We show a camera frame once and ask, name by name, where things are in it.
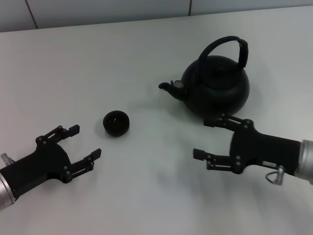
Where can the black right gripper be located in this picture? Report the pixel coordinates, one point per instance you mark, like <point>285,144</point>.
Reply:
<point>264,150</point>

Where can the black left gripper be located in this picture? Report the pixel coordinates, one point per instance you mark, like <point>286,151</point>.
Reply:
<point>39,164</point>

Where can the black round teapot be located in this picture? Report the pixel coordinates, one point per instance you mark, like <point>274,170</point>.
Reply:
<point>220,93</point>

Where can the small black teacup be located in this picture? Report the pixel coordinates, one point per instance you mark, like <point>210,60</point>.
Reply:
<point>116,126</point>

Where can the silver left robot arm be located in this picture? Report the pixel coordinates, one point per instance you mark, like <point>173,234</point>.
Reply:
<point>6,189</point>

